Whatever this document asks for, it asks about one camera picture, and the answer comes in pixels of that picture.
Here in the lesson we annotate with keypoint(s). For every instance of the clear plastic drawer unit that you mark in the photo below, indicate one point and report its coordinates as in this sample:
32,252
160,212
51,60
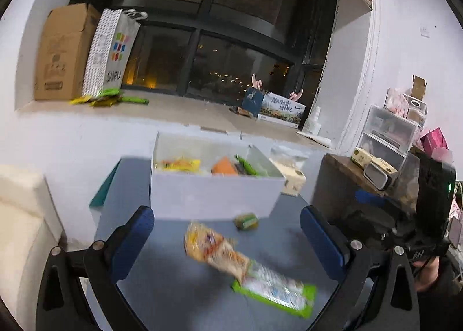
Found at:
389,132

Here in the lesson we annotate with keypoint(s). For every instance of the white box with oval window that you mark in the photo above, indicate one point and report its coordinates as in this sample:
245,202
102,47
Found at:
415,107

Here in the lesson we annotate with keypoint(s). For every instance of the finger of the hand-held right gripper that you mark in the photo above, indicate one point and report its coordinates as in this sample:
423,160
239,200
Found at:
372,198
369,223

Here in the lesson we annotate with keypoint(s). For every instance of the dark side cabinet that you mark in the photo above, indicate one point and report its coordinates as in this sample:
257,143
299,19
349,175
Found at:
332,186

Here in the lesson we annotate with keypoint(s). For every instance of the white plastic bottle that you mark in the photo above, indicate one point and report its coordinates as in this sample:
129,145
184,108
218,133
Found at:
313,123

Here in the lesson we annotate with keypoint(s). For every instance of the brown wrapper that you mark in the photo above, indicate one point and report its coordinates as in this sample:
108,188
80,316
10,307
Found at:
241,111

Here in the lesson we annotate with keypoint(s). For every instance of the white wall socket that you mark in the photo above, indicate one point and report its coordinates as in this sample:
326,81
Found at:
425,31

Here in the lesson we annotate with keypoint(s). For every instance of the white dotted shopping bag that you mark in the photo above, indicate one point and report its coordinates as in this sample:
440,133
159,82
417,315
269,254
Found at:
108,52

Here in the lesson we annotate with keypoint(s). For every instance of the dark window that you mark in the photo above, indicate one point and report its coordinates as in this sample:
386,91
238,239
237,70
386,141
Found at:
224,27

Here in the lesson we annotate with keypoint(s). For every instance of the clear acrylic container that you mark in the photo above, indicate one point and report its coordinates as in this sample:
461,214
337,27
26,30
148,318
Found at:
408,179

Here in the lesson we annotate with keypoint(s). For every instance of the orange snack packet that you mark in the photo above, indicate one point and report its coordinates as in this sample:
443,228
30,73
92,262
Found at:
224,166

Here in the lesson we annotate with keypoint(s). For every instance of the small open cardboard box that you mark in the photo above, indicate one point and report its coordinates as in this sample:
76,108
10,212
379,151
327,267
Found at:
419,88

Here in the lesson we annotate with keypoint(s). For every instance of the teal board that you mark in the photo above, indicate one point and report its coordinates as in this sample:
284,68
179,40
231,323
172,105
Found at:
105,186

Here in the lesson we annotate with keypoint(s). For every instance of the pink floral bag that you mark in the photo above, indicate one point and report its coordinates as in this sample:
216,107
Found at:
396,101

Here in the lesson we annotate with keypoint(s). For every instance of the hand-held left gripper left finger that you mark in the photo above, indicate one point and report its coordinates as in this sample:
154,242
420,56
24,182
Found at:
133,240

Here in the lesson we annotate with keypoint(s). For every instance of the landscape print tissue box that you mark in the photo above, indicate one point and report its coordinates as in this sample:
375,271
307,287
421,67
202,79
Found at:
278,110

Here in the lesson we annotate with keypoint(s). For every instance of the clear green-edged snack packet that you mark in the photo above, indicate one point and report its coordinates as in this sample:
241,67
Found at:
278,291

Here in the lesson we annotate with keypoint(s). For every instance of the white cardboard box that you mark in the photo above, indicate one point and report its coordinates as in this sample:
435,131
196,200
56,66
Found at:
209,193

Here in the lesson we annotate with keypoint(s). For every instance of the pile of green sachets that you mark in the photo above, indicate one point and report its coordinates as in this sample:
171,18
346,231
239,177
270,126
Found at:
105,98

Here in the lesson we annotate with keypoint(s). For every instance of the small green yellow packet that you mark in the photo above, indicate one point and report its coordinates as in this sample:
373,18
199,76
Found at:
246,221

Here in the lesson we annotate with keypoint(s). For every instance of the person's right forearm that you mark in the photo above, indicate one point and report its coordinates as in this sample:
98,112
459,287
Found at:
448,280

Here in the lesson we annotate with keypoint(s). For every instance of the cream patterned box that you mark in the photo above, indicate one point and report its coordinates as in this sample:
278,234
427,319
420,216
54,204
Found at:
361,157

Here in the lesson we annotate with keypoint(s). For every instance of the beige sofa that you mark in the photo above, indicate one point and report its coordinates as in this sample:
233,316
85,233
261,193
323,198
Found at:
21,229

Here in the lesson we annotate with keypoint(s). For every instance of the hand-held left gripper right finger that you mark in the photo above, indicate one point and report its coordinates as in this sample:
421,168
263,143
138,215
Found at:
322,240

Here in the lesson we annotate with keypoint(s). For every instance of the yellow cartoon snack bag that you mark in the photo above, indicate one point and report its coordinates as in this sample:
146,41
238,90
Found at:
181,164

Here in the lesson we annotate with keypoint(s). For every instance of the clear zip bag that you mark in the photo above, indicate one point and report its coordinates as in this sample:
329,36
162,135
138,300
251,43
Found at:
289,157

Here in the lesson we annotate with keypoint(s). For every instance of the pink antler ornament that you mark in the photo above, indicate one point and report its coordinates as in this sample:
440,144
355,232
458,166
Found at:
297,95
256,81

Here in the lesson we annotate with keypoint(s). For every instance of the green stick packet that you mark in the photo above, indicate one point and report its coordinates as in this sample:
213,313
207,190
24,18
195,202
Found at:
247,165

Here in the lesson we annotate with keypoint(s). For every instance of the white black speaker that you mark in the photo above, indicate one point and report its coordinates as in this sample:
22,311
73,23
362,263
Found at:
376,176

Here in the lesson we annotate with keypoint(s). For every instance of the brown cardboard box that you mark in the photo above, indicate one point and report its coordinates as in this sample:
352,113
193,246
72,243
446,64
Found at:
63,56

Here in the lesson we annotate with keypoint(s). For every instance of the person's right hand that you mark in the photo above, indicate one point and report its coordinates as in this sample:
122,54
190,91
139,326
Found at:
427,275

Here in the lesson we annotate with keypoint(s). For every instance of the beige puffed snack bag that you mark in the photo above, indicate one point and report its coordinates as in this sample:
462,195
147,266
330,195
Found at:
213,251

